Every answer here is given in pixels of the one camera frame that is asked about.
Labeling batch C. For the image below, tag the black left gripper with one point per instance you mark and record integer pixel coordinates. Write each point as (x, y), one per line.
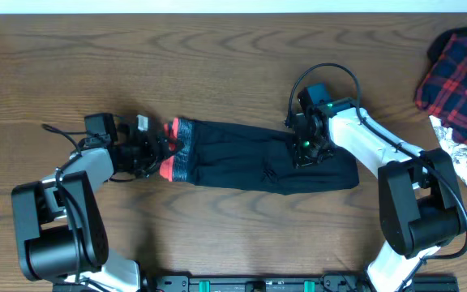
(154, 156)

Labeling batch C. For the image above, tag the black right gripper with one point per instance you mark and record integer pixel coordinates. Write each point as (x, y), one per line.
(299, 159)

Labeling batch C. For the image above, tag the black leggings red waistband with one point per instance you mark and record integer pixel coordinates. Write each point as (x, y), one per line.
(228, 155)

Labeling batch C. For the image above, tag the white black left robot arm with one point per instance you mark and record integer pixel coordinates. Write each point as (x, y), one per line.
(59, 231)

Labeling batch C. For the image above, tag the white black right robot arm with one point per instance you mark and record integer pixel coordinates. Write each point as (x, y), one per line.
(420, 205)

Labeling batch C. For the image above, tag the red navy plaid garment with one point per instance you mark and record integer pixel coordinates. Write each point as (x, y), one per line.
(442, 93)

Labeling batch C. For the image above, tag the black mounting rail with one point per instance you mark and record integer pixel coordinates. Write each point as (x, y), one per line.
(329, 282)

